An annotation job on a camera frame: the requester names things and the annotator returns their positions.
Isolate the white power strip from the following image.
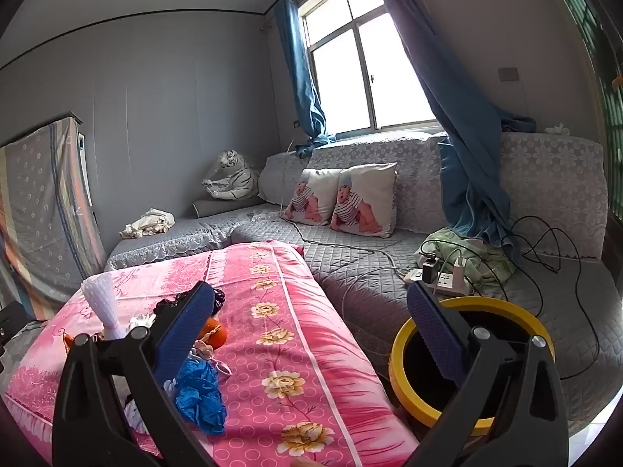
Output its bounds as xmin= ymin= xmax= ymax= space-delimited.
xmin=404 ymin=269 xmax=470 ymax=297

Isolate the white cable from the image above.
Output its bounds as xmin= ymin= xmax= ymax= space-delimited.
xmin=280 ymin=204 xmax=419 ymax=276

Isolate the pink floral blanket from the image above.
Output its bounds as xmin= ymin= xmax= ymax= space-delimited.
xmin=0 ymin=239 xmax=422 ymax=467

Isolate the striped cloth covered mattress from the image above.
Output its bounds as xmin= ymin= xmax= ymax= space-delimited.
xmin=0 ymin=114 xmax=108 ymax=322

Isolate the long blue curtain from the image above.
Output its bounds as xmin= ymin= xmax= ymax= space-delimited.
xmin=363 ymin=0 xmax=539 ymax=254

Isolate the yellow bin with black liner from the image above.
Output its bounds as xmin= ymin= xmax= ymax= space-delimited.
xmin=388 ymin=296 xmax=556 ymax=437

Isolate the baby print pillow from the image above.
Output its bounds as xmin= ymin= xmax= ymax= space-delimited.
xmin=282 ymin=168 xmax=344 ymax=227
xmin=330 ymin=163 xmax=399 ymax=239

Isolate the blue plastic bag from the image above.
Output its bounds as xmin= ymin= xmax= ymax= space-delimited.
xmin=172 ymin=357 xmax=229 ymax=436

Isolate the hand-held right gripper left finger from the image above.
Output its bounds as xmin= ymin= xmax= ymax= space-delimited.
xmin=53 ymin=281 xmax=217 ymax=467

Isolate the grey quilted sofa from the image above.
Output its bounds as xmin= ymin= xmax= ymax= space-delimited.
xmin=104 ymin=131 xmax=623 ymax=424

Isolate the orange fruit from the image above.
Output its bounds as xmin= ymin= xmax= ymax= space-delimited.
xmin=197 ymin=318 xmax=229 ymax=351

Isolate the light green blanket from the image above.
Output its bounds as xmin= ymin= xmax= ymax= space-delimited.
xmin=415 ymin=228 xmax=517 ymax=297

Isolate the window with white frame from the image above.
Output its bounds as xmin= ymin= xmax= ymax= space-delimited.
xmin=294 ymin=0 xmax=439 ymax=134

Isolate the large black plastic bag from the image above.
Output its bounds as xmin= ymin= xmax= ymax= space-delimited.
xmin=155 ymin=288 xmax=227 ymax=317

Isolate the cream crumpled cloth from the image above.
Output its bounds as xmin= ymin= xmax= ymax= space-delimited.
xmin=120 ymin=208 xmax=176 ymax=239

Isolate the black cable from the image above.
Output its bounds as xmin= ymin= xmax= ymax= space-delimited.
xmin=501 ymin=216 xmax=604 ymax=380

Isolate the short blue curtain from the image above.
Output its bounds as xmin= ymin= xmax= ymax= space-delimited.
xmin=273 ymin=0 xmax=338 ymax=159

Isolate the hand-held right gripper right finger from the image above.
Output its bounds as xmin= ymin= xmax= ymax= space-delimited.
xmin=404 ymin=281 xmax=571 ymax=467

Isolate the white tiger plush toy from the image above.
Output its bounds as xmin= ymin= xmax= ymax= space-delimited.
xmin=202 ymin=150 xmax=261 ymax=201

